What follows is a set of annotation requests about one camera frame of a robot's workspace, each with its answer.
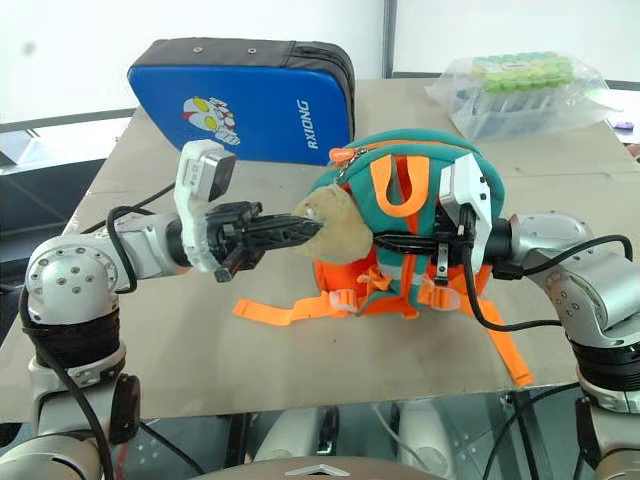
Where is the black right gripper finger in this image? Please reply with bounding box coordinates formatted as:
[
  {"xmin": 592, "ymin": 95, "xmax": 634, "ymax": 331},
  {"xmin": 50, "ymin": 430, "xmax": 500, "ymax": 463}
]
[
  {"xmin": 372, "ymin": 231, "xmax": 442, "ymax": 246},
  {"xmin": 378, "ymin": 242, "xmax": 444, "ymax": 257}
]

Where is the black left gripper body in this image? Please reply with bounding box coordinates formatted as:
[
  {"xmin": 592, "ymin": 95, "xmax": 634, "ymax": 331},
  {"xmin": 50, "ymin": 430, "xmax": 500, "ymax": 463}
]
[{"xmin": 202, "ymin": 199, "xmax": 266, "ymax": 284}]

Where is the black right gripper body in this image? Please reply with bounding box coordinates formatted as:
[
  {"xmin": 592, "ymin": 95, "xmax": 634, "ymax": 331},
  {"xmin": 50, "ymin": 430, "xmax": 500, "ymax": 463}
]
[{"xmin": 432, "ymin": 198, "xmax": 477, "ymax": 287}]

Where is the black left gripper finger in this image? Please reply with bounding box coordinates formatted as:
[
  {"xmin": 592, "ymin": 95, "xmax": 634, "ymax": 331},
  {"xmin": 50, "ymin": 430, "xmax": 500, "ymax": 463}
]
[
  {"xmin": 249, "ymin": 227, "xmax": 324, "ymax": 250},
  {"xmin": 251, "ymin": 213, "xmax": 321, "ymax": 233}
]

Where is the orange and teal plush backpack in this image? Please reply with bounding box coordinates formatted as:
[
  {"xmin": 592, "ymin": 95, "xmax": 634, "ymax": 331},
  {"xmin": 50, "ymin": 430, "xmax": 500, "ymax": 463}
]
[{"xmin": 232, "ymin": 128, "xmax": 534, "ymax": 388}]

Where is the blue cartoon print kick pad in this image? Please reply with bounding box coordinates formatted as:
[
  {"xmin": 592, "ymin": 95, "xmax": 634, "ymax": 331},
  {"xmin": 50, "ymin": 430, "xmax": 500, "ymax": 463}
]
[{"xmin": 125, "ymin": 37, "xmax": 358, "ymax": 168}]

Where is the clear bag of green-capped tubes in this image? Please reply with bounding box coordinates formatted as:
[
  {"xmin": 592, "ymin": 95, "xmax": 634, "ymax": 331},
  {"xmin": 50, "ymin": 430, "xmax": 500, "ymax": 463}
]
[{"xmin": 424, "ymin": 49, "xmax": 627, "ymax": 145}]

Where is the white rounded robot thigh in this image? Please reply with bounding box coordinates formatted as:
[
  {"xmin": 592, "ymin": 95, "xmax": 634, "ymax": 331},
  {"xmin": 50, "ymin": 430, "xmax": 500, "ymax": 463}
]
[
  {"xmin": 397, "ymin": 398, "xmax": 454, "ymax": 469},
  {"xmin": 252, "ymin": 405, "xmax": 324, "ymax": 464}
]

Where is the grey robot chest plate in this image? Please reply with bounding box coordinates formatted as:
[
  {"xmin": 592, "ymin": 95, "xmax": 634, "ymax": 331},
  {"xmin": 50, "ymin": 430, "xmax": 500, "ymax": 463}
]
[{"xmin": 188, "ymin": 453, "xmax": 452, "ymax": 480}]

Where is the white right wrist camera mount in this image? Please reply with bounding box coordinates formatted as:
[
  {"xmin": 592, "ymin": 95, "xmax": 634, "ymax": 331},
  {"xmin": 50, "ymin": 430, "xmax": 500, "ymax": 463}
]
[{"xmin": 438, "ymin": 153, "xmax": 495, "ymax": 275}]

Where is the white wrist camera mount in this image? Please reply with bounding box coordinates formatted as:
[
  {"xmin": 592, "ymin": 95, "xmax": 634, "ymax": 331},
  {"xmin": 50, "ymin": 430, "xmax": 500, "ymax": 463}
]
[
  {"xmin": 438, "ymin": 153, "xmax": 495, "ymax": 275},
  {"xmin": 173, "ymin": 139, "xmax": 237, "ymax": 274}
]

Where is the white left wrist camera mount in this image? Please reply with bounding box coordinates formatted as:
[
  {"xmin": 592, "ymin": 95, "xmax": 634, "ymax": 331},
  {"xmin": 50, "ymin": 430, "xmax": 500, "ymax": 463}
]
[{"xmin": 173, "ymin": 139, "xmax": 237, "ymax": 274}]

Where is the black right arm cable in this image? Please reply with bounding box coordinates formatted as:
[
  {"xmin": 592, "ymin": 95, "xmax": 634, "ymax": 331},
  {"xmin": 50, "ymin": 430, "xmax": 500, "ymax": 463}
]
[{"xmin": 458, "ymin": 233, "xmax": 635, "ymax": 334}]

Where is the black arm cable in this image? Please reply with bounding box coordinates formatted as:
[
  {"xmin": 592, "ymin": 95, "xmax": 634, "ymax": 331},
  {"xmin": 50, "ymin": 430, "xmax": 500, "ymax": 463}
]
[
  {"xmin": 458, "ymin": 233, "xmax": 635, "ymax": 334},
  {"xmin": 17, "ymin": 183, "xmax": 177, "ymax": 480}
]

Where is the grey window frame post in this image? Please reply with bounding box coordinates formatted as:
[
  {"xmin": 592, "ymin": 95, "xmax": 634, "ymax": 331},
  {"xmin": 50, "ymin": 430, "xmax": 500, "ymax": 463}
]
[{"xmin": 380, "ymin": 0, "xmax": 398, "ymax": 80}]

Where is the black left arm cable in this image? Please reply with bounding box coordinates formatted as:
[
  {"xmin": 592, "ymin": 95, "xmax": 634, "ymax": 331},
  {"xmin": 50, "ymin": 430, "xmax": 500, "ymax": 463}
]
[{"xmin": 17, "ymin": 183, "xmax": 177, "ymax": 480}]

